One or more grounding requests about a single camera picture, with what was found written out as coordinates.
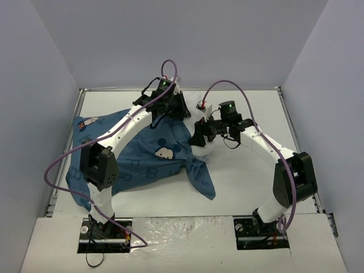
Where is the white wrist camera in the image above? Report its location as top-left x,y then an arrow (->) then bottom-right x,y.
196,101 -> 213,121
161,75 -> 181,85

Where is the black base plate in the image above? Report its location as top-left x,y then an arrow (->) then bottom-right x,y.
233,217 -> 289,250
77,218 -> 131,254

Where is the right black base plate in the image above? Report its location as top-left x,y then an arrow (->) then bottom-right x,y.
233,217 -> 289,250

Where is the aluminium table edge rail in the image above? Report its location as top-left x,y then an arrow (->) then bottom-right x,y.
45,89 -> 86,218

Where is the thin black cable loop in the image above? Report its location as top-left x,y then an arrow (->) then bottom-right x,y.
86,240 -> 105,268

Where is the blue cartoon print pillowcase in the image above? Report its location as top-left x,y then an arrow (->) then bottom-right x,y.
65,109 -> 216,200

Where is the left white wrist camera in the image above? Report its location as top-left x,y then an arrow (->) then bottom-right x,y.
161,75 -> 181,85

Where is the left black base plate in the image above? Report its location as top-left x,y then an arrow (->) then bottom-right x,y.
77,218 -> 131,254

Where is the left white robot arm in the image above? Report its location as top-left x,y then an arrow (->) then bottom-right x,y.
80,76 -> 191,238

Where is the white pillow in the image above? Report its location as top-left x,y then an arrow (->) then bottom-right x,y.
183,91 -> 216,159

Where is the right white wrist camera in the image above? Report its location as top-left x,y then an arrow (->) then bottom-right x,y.
196,101 -> 213,121

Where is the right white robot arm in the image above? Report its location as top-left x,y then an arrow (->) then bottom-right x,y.
190,101 -> 318,235

